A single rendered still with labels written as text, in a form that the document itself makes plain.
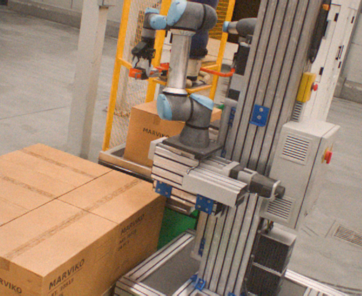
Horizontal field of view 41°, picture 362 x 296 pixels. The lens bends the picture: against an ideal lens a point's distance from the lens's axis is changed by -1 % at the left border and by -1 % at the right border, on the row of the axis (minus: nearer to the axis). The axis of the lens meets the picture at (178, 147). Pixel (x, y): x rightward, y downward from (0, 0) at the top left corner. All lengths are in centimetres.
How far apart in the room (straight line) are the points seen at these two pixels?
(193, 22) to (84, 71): 200
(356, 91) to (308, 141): 919
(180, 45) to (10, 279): 124
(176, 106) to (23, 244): 91
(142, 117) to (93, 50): 107
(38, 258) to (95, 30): 226
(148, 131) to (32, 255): 126
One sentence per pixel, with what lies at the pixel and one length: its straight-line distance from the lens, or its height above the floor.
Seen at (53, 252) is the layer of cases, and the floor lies 54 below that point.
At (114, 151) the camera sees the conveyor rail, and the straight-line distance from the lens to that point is 337.
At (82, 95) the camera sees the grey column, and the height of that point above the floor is 73.
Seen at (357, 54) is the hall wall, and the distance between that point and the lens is 1152.
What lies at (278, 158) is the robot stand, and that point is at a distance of 232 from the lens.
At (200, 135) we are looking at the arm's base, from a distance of 231.
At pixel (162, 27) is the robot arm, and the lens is 259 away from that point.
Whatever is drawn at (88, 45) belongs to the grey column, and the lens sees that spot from 406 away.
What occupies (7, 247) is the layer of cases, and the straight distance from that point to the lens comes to 228.
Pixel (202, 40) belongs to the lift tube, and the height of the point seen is 143.
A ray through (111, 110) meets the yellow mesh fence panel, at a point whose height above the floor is 51.
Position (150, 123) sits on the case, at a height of 88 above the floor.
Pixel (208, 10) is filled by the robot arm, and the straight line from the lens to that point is 227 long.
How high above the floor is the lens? 175
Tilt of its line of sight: 18 degrees down
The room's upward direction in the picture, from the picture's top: 11 degrees clockwise
